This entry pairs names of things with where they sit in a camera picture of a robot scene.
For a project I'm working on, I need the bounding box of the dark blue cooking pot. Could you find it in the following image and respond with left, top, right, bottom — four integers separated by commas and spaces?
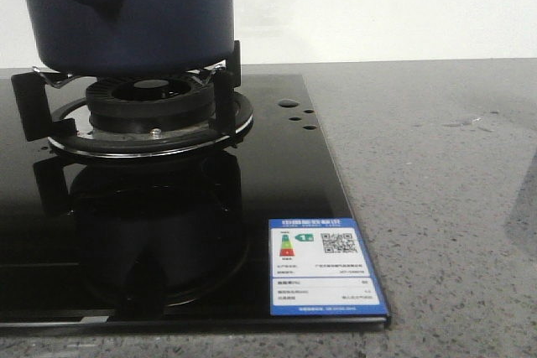
26, 0, 234, 76

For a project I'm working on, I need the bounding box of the black metal pot support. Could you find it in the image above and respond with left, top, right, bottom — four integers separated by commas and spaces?
11, 41, 253, 160

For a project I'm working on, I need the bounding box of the blue white energy label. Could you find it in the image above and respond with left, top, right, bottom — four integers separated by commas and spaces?
268, 218, 388, 319

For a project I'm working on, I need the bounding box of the black gas burner head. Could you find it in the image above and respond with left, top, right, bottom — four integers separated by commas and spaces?
86, 75, 215, 133

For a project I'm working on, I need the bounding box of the black glass gas stove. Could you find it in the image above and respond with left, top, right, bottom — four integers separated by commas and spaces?
1, 74, 391, 335

